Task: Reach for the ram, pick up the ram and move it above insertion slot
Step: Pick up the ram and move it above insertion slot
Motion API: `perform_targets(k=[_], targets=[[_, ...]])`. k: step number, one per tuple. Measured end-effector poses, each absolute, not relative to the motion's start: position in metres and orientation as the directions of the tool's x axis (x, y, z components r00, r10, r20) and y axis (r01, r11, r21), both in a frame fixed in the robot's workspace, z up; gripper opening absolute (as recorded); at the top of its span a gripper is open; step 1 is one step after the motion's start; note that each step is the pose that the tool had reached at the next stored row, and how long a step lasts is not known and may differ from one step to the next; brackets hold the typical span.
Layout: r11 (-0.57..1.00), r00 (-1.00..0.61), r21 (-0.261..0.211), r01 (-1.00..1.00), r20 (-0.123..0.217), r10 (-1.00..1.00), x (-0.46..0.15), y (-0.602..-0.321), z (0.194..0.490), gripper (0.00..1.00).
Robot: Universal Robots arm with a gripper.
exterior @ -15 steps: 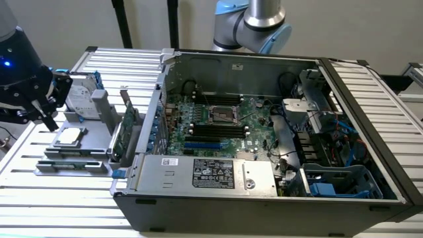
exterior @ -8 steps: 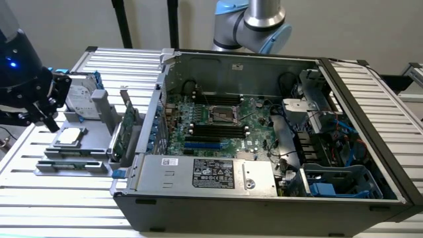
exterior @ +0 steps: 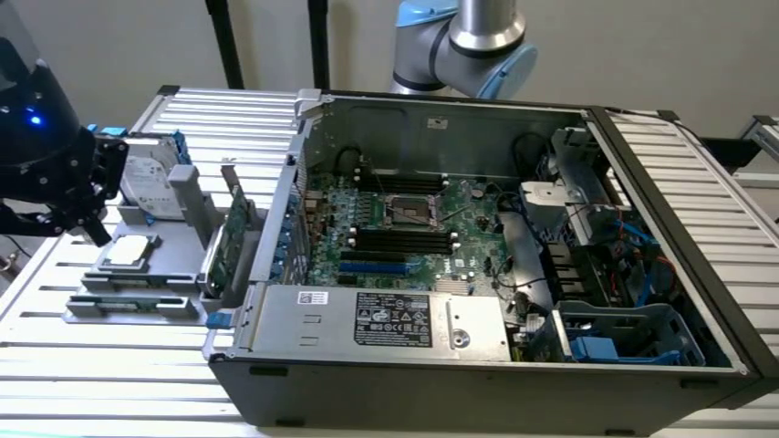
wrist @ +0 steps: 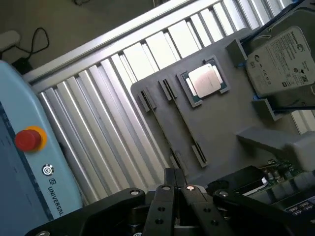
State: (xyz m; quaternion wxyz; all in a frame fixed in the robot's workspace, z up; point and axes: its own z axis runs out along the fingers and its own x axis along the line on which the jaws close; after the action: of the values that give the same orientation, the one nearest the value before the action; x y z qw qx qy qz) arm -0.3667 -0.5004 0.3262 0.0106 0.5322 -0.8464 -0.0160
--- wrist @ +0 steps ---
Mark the computer motherboard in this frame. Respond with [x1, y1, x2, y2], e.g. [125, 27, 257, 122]
[208, 157, 315, 217]

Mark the black power adapter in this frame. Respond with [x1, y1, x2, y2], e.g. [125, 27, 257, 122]
[11, 57, 33, 75]

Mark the light blue teach pendant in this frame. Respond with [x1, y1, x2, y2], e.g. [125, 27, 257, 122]
[0, 60, 83, 221]

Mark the grey parts rack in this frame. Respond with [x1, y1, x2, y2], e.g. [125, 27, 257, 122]
[130, 27, 315, 190]

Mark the white plastic object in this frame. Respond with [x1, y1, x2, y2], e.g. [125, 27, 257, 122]
[0, 30, 21, 52]

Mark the red emergency stop button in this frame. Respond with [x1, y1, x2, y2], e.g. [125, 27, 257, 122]
[14, 125, 48, 152]

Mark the black cable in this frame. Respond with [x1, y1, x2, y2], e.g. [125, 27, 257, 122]
[14, 27, 50, 65]

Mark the hard disk with white label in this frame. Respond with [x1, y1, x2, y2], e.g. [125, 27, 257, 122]
[247, 26, 315, 98]

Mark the silver CPU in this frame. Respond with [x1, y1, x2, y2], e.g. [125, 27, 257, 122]
[187, 63, 226, 99]

